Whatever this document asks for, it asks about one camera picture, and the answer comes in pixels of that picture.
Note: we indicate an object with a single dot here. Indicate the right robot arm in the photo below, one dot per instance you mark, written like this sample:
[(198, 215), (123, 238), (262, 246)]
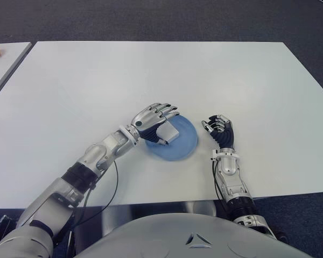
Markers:
[(232, 177)]

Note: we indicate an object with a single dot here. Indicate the silver table leg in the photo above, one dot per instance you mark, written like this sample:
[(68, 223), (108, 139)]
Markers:
[(202, 207)]

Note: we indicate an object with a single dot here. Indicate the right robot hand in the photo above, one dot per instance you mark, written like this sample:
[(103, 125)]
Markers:
[(224, 135)]

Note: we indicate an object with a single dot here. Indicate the black floor wheel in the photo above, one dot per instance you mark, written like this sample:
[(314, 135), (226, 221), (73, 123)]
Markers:
[(281, 235)]

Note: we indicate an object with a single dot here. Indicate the grey robot torso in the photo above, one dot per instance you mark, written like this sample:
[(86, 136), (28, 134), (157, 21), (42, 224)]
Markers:
[(177, 236)]

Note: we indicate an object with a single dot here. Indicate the blue round plate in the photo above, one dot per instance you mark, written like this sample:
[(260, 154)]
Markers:
[(184, 142)]

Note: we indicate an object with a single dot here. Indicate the white charger block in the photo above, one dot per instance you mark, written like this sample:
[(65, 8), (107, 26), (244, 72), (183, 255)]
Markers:
[(169, 133)]

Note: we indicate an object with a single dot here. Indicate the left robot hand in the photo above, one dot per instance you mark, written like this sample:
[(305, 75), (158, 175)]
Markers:
[(148, 119)]

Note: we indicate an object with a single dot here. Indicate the black floor stand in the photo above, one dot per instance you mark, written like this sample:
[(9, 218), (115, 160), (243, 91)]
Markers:
[(5, 221)]

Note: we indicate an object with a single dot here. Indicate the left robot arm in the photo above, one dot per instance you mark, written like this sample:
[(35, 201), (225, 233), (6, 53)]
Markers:
[(70, 188)]

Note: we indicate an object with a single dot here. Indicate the white side table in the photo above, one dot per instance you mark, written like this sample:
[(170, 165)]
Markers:
[(8, 61)]

